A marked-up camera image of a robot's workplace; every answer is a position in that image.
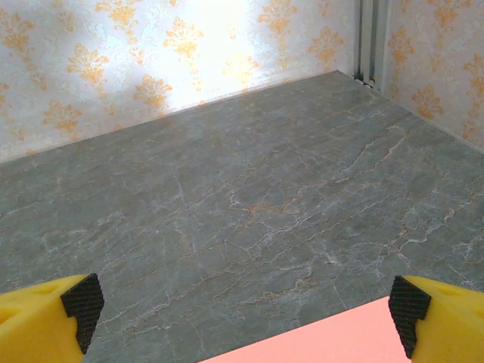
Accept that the pink paper sheet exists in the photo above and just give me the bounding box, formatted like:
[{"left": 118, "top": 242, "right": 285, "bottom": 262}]
[{"left": 200, "top": 296, "right": 413, "bottom": 363}]

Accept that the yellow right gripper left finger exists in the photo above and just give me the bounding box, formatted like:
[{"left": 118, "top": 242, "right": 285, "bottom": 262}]
[{"left": 0, "top": 272, "right": 105, "bottom": 363}]

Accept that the aluminium frame post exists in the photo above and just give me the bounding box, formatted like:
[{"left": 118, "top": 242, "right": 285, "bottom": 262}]
[{"left": 354, "top": 0, "right": 391, "bottom": 92}]

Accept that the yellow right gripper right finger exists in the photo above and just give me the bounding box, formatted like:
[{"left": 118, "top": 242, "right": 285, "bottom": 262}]
[{"left": 388, "top": 275, "right": 484, "bottom": 363}]

